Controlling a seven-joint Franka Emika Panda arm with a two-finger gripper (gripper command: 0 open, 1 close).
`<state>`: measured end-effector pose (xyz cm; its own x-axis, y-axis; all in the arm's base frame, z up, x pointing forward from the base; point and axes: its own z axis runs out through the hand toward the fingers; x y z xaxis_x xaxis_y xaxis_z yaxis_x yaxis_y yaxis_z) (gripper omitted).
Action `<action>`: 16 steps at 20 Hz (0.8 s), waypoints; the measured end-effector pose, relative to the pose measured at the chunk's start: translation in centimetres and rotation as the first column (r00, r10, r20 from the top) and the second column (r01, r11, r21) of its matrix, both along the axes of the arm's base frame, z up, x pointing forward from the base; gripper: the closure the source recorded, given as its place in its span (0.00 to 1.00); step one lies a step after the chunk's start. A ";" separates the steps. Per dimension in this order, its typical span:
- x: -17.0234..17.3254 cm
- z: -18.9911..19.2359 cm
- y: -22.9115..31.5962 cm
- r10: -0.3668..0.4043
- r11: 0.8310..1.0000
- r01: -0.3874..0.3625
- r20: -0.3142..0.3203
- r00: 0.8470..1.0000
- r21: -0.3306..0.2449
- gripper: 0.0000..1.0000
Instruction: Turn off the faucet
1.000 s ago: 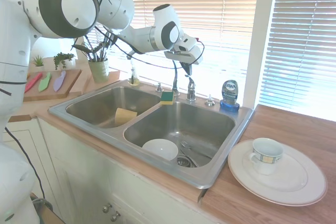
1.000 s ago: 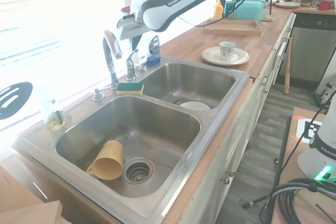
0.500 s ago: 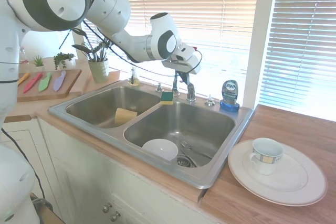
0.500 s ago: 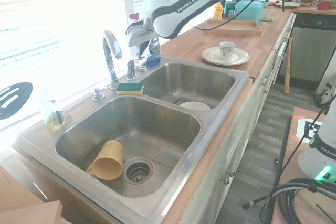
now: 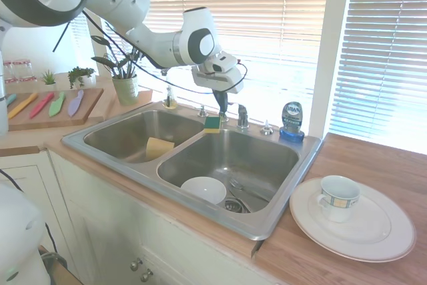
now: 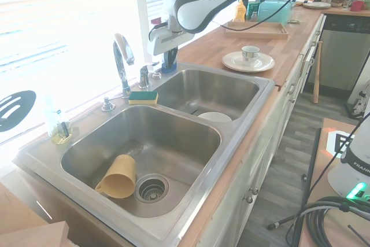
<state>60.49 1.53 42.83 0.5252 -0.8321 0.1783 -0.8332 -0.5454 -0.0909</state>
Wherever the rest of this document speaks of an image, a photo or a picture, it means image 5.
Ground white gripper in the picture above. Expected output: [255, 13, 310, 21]
[191, 63, 244, 115]

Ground yellow and green sponge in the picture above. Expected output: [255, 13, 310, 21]
[203, 116, 223, 135]

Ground stainless steel double sink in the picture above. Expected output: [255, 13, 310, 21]
[61, 101, 324, 242]

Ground glass bottle with yellow liquid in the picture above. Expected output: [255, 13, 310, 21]
[163, 85, 179, 110]

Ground small round sink hole cap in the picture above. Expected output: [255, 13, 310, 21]
[260, 119, 274, 137]

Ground Dawn dish soap bottle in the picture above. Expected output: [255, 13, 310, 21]
[279, 100, 306, 144]

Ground yellow sponge in sink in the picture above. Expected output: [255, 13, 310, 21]
[145, 137, 175, 163]

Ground white bowl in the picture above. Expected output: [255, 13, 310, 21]
[180, 176, 228, 206]

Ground steel spoon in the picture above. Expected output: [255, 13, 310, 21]
[228, 178, 270, 202]

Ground striped-leaf plant in green pot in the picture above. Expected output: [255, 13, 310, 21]
[90, 35, 144, 107]

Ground wide white window blind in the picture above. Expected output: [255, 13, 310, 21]
[131, 0, 332, 127]

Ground steel sink drain strainer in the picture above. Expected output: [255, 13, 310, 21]
[224, 198, 246, 214]

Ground wooden cutting board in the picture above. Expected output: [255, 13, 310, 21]
[6, 87, 105, 132]

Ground small trailing potted plant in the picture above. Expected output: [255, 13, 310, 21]
[67, 66, 96, 90]

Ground purple plastic knife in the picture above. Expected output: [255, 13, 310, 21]
[67, 89, 85, 116]

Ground white teacup with patterned rim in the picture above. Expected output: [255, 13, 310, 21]
[315, 175, 362, 224]

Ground green plastic knife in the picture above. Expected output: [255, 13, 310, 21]
[48, 91, 67, 118]

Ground narrow white window blind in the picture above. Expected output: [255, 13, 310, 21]
[328, 0, 427, 148]

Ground white kitchen base cabinets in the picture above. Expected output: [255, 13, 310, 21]
[0, 150, 268, 285]

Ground small spiky succulent plant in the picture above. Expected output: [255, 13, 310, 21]
[40, 69, 57, 87]

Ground red plastic knife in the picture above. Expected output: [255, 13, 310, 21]
[29, 92, 55, 119]

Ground glass jar with red lid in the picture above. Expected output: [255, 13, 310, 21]
[21, 59, 35, 83]
[12, 59, 24, 84]
[3, 60, 15, 84]

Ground orange plastic knife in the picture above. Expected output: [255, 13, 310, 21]
[7, 93, 39, 120]

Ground white dinner plate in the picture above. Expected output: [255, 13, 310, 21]
[289, 177, 417, 264]

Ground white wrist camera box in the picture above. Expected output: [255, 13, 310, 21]
[203, 51, 239, 74]

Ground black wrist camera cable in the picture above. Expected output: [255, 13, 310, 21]
[81, 10, 248, 95]

